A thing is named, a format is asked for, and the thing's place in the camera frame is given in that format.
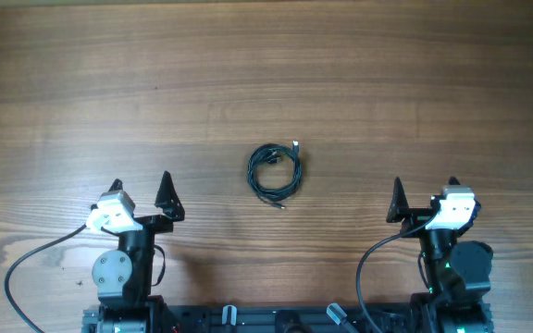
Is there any thin black USB cable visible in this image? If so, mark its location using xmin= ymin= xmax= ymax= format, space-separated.
xmin=247 ymin=145 xmax=303 ymax=210
xmin=246 ymin=140 xmax=304 ymax=203

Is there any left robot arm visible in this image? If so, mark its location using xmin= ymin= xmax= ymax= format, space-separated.
xmin=81 ymin=171 xmax=185 ymax=333

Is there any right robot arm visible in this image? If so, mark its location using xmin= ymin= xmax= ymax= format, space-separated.
xmin=386 ymin=178 xmax=494 ymax=333

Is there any right camera black cable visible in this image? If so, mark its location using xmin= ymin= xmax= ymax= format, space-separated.
xmin=355 ymin=212 xmax=440 ymax=333

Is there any camera black cable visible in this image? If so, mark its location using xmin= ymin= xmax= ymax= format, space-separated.
xmin=355 ymin=212 xmax=440 ymax=333
xmin=4 ymin=223 xmax=88 ymax=333

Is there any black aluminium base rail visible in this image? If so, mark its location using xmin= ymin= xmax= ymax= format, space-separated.
xmin=82 ymin=302 xmax=495 ymax=333

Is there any left camera black cable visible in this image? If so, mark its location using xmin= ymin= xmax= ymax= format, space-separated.
xmin=4 ymin=223 xmax=88 ymax=333

